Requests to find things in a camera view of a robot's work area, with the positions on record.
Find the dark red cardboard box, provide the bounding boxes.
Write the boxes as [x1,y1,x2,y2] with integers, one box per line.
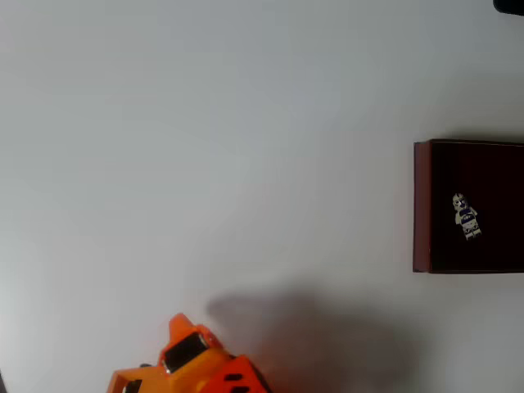
[412,138,524,274]

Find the black object at table edge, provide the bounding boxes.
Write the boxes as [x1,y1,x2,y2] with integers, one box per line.
[493,0,524,16]

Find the white and blue lego minifigure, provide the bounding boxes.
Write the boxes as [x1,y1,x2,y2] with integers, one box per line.
[451,192,483,242]

